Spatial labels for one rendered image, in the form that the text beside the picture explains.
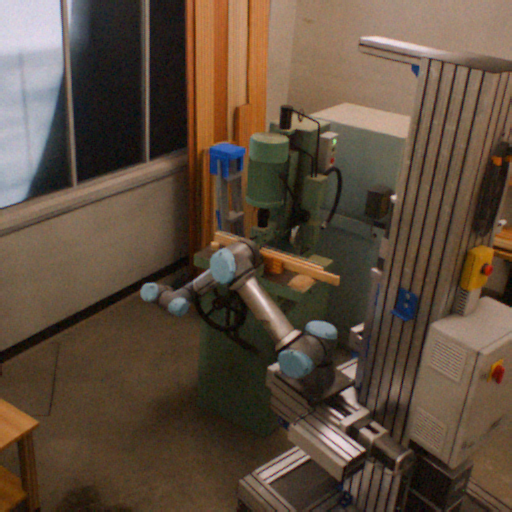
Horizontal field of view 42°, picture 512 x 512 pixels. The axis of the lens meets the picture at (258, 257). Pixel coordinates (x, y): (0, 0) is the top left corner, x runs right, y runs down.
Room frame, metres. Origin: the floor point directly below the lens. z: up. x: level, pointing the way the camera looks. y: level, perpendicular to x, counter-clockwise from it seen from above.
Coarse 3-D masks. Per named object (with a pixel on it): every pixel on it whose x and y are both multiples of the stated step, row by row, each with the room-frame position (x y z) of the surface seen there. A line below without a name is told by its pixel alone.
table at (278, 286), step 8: (208, 248) 2.92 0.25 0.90; (200, 256) 2.82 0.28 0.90; (208, 256) 2.83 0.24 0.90; (200, 264) 2.82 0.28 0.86; (208, 264) 2.80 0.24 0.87; (264, 272) 2.71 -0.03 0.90; (272, 272) 2.72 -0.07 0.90; (288, 272) 2.73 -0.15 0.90; (296, 272) 2.74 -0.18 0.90; (264, 280) 2.65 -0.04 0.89; (272, 280) 2.64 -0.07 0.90; (280, 280) 2.65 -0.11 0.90; (288, 280) 2.65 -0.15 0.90; (320, 280) 2.70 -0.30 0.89; (272, 288) 2.63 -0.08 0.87; (280, 288) 2.61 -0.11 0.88; (288, 288) 2.59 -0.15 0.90; (296, 288) 2.58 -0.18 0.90; (312, 288) 2.63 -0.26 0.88; (280, 296) 2.60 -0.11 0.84; (288, 296) 2.59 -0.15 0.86; (296, 296) 2.57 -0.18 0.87; (304, 296) 2.57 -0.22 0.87
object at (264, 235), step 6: (270, 222) 2.91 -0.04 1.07; (252, 228) 2.83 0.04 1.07; (258, 228) 2.83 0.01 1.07; (264, 228) 2.83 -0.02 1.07; (270, 228) 2.85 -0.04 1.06; (252, 234) 2.82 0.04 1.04; (258, 234) 2.80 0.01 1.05; (264, 234) 2.80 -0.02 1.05; (270, 234) 2.86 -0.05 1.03; (252, 240) 2.82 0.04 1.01; (258, 240) 2.80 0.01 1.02; (264, 240) 2.81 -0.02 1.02
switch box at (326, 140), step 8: (320, 136) 3.03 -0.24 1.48; (328, 136) 3.04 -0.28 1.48; (336, 136) 3.07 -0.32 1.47; (320, 144) 3.03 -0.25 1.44; (328, 144) 3.01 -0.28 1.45; (336, 144) 3.08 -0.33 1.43; (320, 152) 3.03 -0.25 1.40; (328, 152) 3.01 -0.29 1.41; (320, 160) 3.02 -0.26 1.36; (328, 160) 3.02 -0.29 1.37; (320, 168) 3.02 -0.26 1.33; (328, 168) 3.03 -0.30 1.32
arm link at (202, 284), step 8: (240, 240) 2.20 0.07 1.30; (248, 240) 2.20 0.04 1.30; (256, 248) 2.18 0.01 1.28; (256, 256) 2.16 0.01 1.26; (256, 264) 2.16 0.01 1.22; (208, 272) 2.30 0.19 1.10; (200, 280) 2.31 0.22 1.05; (208, 280) 2.28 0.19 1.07; (192, 288) 2.33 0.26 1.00; (200, 288) 2.31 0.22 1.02; (208, 288) 2.30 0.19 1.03; (192, 296) 2.31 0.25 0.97; (200, 296) 2.34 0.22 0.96
